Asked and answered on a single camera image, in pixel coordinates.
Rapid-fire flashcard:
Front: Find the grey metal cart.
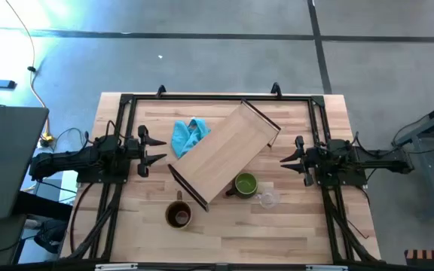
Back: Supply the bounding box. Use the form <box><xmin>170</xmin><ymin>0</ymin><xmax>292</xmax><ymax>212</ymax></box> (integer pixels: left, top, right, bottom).
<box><xmin>391</xmin><ymin>96</ymin><xmax>434</xmax><ymax>220</ymax></box>

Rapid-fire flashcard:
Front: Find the dark grey panel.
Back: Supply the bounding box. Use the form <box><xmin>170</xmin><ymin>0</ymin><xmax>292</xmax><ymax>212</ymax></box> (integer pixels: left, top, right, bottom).
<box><xmin>0</xmin><ymin>105</ymin><xmax>50</xmax><ymax>221</ymax></box>

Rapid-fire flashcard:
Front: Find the grey metal bracket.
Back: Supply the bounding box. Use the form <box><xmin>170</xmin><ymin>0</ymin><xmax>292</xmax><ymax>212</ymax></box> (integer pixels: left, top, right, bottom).
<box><xmin>94</xmin><ymin>263</ymin><xmax>139</xmax><ymax>271</ymax></box>
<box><xmin>305</xmin><ymin>264</ymin><xmax>349</xmax><ymax>271</ymax></box>

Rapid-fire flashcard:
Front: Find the yellow floor cable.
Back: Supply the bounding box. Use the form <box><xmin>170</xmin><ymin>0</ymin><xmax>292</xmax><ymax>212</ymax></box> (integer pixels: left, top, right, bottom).
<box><xmin>5</xmin><ymin>0</ymin><xmax>54</xmax><ymax>144</ymax></box>

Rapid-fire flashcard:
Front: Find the clear plastic cup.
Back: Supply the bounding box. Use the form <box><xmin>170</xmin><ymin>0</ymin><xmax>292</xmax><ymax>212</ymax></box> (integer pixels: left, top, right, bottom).
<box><xmin>256</xmin><ymin>187</ymin><xmax>281</xmax><ymax>210</ymax></box>

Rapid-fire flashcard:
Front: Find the black cable bundle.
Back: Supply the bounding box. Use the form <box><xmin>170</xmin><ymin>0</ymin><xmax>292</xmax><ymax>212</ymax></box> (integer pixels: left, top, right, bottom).
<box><xmin>324</xmin><ymin>187</ymin><xmax>378</xmax><ymax>263</ymax></box>
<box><xmin>66</xmin><ymin>183</ymin><xmax>124</xmax><ymax>260</ymax></box>

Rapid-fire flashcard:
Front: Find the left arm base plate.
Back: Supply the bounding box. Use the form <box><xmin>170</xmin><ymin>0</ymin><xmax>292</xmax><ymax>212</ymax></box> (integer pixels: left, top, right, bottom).
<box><xmin>75</xmin><ymin>165</ymin><xmax>128</xmax><ymax>185</ymax></box>

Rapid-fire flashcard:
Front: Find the wooden tray with black handles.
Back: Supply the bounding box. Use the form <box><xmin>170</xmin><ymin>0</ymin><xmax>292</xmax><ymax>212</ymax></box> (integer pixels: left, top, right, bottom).
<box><xmin>167</xmin><ymin>98</ymin><xmax>282</xmax><ymax>212</ymax></box>

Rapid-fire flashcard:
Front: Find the black table frame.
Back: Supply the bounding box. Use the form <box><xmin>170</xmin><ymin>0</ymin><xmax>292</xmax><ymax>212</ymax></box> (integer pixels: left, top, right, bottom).
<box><xmin>66</xmin><ymin>93</ymin><xmax>381</xmax><ymax>264</ymax></box>

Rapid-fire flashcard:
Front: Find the yellow power plug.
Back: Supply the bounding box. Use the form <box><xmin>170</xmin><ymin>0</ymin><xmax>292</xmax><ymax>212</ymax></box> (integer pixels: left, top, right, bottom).
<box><xmin>38</xmin><ymin>131</ymin><xmax>56</xmax><ymax>148</ymax></box>

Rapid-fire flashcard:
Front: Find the brown teal glazed mug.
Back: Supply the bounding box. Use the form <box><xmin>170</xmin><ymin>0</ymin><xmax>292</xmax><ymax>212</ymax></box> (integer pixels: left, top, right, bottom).
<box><xmin>164</xmin><ymin>190</ymin><xmax>194</xmax><ymax>230</ymax></box>

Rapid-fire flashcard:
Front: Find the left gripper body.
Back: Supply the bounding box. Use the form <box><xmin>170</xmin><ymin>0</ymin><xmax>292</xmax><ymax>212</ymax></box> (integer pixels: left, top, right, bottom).
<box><xmin>124</xmin><ymin>137</ymin><xmax>147</xmax><ymax>162</ymax></box>

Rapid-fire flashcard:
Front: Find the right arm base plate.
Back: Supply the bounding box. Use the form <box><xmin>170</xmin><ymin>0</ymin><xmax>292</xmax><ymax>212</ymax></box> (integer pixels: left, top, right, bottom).
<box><xmin>313</xmin><ymin>165</ymin><xmax>368</xmax><ymax>189</ymax></box>

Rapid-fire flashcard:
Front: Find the orange black striped block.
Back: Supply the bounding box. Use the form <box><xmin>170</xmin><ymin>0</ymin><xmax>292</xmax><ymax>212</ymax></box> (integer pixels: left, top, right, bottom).
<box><xmin>404</xmin><ymin>248</ymin><xmax>434</xmax><ymax>269</ymax></box>

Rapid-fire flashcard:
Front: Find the dark mug with green inside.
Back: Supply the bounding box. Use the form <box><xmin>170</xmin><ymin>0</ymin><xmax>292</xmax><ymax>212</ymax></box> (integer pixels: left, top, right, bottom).
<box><xmin>225</xmin><ymin>172</ymin><xmax>258</xmax><ymax>199</ymax></box>

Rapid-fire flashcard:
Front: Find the blue cloth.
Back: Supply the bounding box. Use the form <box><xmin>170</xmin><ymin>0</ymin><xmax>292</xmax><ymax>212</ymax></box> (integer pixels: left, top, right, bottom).
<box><xmin>170</xmin><ymin>117</ymin><xmax>212</xmax><ymax>159</ymax></box>

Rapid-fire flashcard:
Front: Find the black desk base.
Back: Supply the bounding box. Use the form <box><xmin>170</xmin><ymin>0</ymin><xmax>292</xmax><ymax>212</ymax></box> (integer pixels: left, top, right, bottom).
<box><xmin>13</xmin><ymin>190</ymin><xmax>73</xmax><ymax>221</ymax></box>

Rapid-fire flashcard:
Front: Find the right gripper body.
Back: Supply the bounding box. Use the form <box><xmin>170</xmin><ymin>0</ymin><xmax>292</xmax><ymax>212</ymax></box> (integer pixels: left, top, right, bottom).
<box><xmin>304</xmin><ymin>145</ymin><xmax>331</xmax><ymax>178</ymax></box>

